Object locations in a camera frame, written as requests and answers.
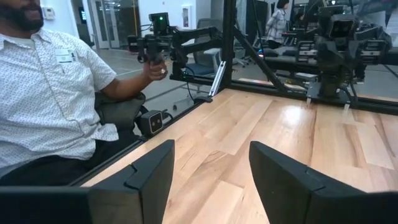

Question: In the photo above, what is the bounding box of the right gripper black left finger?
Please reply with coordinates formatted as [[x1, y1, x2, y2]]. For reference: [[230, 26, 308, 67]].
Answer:
[[0, 139, 175, 224]]

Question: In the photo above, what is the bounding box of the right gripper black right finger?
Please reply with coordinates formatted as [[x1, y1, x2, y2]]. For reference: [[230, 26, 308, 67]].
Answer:
[[248, 141, 398, 224]]

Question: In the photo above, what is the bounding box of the person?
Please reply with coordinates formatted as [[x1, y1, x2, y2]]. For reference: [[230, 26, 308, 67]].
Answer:
[[265, 0, 290, 50], [0, 0, 147, 187]]

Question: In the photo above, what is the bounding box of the grey padded armrest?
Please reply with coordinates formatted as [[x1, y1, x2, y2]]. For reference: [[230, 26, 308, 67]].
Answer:
[[94, 91, 147, 132]]

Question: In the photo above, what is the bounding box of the person's hand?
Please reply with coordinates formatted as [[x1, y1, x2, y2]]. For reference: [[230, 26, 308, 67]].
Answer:
[[142, 58, 169, 83]]

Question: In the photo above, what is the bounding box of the grey office chair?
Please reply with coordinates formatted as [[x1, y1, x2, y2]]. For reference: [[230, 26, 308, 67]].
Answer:
[[185, 17, 224, 77]]

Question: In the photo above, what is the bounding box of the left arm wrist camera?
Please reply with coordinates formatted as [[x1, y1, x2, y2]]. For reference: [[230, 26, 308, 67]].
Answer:
[[327, 13, 357, 40]]

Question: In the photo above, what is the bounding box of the table-level exterior camera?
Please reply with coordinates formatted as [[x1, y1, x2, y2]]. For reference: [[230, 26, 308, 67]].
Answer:
[[137, 109, 164, 138]]

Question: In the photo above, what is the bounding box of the black diagonal frame brace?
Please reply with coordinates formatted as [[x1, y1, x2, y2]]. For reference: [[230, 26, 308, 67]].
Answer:
[[233, 26, 289, 93]]

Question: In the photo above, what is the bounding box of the black vertical frame post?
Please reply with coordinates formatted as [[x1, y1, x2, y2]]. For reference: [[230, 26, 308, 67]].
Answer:
[[221, 0, 238, 91]]

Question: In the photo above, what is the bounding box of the silver aluminium bracket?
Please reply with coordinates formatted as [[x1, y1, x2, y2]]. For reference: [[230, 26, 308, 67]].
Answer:
[[208, 60, 227, 98]]

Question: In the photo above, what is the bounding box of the wall fire extinguisher cabinet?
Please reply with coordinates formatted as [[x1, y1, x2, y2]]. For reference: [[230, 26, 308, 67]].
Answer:
[[181, 4, 193, 30]]

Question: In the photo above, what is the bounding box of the white wall thermostat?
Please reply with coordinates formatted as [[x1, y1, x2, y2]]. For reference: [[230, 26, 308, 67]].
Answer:
[[41, 6, 56, 21]]

